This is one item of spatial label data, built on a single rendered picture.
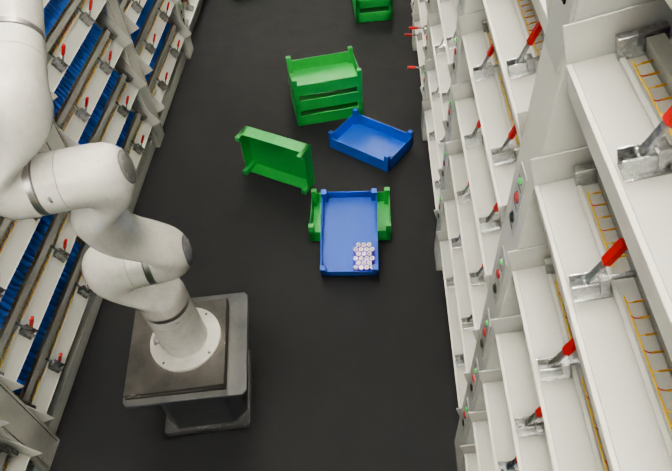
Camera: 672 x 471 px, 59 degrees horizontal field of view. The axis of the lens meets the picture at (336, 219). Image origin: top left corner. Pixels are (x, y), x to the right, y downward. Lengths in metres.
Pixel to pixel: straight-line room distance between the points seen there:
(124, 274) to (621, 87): 1.03
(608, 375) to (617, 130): 0.25
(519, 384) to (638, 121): 0.58
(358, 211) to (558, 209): 1.43
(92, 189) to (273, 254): 1.28
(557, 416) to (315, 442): 1.07
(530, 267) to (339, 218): 1.27
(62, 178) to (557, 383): 0.79
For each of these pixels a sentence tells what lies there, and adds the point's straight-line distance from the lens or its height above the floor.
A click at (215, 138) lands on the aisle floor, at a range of 2.74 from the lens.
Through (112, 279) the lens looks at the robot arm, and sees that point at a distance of 1.37.
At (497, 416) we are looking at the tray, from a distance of 1.28.
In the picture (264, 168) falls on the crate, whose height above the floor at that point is 0.00.
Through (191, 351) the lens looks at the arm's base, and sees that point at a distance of 1.63.
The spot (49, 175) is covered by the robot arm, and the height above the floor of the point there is 1.08.
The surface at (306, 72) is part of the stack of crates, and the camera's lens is 2.76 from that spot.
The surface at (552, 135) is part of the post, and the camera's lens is 0.80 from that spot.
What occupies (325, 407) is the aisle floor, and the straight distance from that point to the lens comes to 1.87.
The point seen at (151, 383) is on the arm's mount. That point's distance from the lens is 1.66.
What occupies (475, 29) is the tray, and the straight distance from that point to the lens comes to 1.51.
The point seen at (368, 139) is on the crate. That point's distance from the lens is 2.62.
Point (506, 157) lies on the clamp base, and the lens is 1.15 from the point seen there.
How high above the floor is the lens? 1.69
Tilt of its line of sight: 48 degrees down
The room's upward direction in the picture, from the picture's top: 5 degrees counter-clockwise
